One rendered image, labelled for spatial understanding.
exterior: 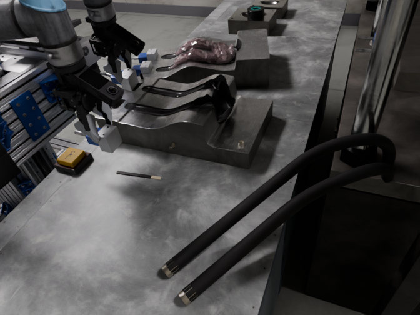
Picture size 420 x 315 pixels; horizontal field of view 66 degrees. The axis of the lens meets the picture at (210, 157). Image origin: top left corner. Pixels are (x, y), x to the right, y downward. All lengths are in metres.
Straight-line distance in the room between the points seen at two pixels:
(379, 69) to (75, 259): 0.80
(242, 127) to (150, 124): 0.27
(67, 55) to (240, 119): 0.50
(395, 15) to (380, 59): 0.09
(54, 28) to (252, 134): 0.54
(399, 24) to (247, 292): 0.61
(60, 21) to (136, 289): 0.56
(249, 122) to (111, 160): 0.43
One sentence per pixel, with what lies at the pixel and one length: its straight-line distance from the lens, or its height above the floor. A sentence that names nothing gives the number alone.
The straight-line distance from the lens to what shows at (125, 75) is 1.13.
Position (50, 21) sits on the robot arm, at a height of 1.25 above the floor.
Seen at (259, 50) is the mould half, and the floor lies 0.91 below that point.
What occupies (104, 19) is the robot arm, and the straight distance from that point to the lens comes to 1.01.
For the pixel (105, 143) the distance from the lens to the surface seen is 0.87.
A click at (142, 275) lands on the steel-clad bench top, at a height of 0.80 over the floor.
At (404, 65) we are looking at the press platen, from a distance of 0.91.
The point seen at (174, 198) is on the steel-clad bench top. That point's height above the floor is 0.80.
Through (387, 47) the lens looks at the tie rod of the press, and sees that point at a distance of 0.79.
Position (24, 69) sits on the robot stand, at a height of 0.95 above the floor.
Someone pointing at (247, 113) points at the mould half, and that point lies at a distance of 1.00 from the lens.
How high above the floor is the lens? 1.45
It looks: 43 degrees down
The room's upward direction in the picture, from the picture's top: 8 degrees counter-clockwise
